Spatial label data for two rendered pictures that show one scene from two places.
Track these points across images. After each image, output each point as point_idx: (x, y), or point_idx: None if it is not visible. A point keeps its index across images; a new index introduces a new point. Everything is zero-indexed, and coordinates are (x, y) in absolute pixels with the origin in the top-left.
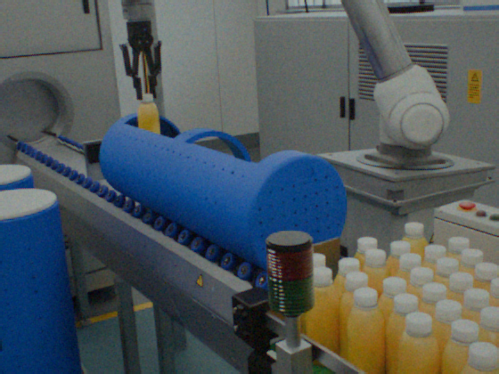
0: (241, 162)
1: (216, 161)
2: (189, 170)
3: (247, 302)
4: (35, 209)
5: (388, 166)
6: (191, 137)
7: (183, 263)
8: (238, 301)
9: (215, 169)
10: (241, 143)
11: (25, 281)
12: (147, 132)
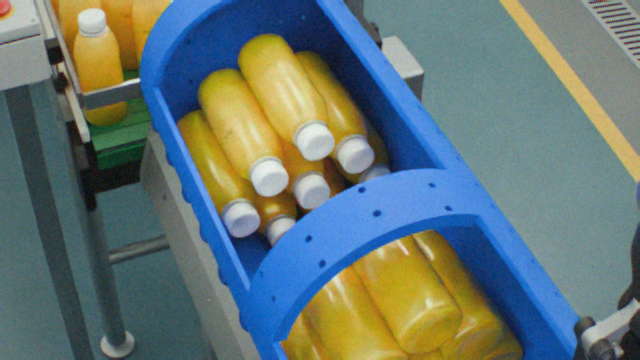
0: (336, 13)
1: (378, 58)
2: (436, 123)
3: (365, 21)
4: None
5: None
6: (429, 169)
7: None
8: (375, 31)
9: (384, 58)
10: (277, 244)
11: None
12: (571, 338)
